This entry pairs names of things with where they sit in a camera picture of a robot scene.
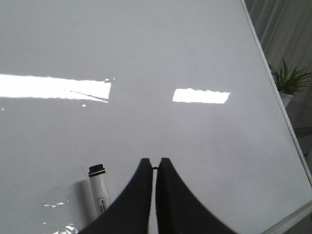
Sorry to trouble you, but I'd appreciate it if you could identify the white black whiteboard marker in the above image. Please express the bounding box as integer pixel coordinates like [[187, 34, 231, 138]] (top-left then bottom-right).
[[88, 164, 111, 216]]

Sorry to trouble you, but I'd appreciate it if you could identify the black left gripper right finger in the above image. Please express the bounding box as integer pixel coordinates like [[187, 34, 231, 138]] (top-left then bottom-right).
[[156, 158, 235, 234]]

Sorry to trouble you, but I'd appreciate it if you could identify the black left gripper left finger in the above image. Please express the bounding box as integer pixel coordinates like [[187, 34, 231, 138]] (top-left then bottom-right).
[[80, 158, 153, 234]]

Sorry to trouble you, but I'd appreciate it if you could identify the white glossy whiteboard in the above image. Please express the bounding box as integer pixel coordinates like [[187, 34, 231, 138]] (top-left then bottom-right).
[[0, 0, 312, 234]]

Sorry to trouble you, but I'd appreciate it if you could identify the green potted plant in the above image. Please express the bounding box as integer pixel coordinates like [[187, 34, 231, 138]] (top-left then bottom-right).
[[268, 59, 312, 108]]

